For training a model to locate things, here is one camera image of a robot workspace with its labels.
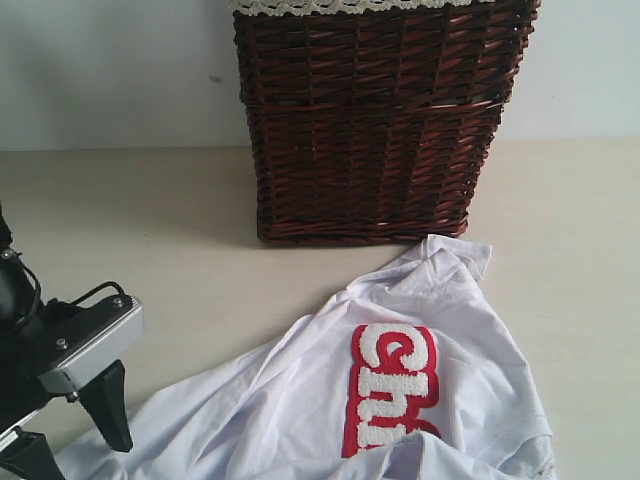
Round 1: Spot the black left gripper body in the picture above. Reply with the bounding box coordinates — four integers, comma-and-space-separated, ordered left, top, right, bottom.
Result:
1, 301, 83, 431

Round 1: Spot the white t-shirt red patch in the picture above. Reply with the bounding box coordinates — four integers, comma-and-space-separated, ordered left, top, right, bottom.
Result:
56, 235, 556, 479

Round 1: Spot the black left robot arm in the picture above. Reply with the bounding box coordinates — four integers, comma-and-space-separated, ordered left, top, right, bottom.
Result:
1, 225, 144, 479

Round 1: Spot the dark brown wicker basket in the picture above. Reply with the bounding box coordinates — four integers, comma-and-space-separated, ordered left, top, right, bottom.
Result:
232, 0, 539, 245

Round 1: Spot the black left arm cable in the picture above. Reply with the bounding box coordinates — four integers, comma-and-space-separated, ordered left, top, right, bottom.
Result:
69, 281, 129, 309

